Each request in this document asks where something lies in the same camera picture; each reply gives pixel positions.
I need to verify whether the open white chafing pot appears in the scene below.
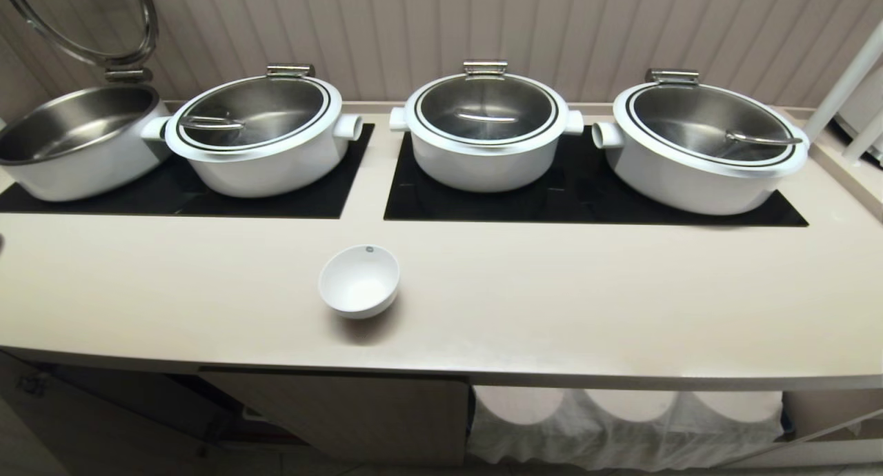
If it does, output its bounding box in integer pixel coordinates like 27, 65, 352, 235
0, 83, 172, 203

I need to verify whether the beige buffet counter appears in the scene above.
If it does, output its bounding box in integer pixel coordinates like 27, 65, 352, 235
0, 101, 883, 393

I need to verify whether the beige cabinet door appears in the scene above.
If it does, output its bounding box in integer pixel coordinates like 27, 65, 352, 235
0, 350, 239, 476

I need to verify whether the raised round glass lid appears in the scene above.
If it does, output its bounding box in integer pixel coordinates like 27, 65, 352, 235
0, 0, 160, 83

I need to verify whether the small white bowl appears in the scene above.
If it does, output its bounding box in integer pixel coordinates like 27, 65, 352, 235
317, 244, 401, 319

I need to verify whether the glass chafing pot lid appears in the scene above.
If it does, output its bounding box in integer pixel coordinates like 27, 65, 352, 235
176, 63, 333, 151
414, 60, 559, 147
626, 68, 805, 168

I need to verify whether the white cloth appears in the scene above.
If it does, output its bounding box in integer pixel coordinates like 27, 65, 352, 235
467, 386, 786, 473

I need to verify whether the black induction glass panel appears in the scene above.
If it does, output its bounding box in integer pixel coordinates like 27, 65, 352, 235
384, 126, 809, 228
0, 123, 375, 220

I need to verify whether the white post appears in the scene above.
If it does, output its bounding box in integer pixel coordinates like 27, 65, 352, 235
802, 21, 883, 163

